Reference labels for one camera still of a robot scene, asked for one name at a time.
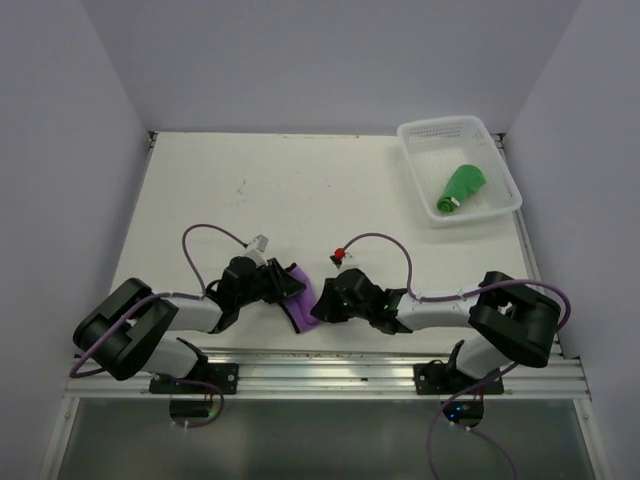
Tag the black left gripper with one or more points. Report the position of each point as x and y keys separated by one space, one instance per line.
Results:
x=282 y=283

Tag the white plastic basket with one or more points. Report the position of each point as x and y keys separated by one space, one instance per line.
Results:
x=435 y=148

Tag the aluminium mounting rail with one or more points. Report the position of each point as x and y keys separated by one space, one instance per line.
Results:
x=368 y=376

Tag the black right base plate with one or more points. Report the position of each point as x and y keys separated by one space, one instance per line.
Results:
x=436 y=378

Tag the green microfiber towel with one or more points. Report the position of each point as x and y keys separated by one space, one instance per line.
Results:
x=464 y=183

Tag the black and purple towel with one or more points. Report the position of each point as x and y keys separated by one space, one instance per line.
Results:
x=298 y=308

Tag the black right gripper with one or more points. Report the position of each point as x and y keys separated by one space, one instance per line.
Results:
x=326 y=308

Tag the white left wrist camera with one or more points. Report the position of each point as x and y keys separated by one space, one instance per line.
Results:
x=255 y=250

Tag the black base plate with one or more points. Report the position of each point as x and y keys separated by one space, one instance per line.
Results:
x=204 y=379
x=436 y=378

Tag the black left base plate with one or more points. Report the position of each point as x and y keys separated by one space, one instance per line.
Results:
x=204 y=379

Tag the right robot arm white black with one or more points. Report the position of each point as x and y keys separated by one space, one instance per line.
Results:
x=514 y=323

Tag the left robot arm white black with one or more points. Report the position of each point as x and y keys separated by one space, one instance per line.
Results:
x=126 y=333

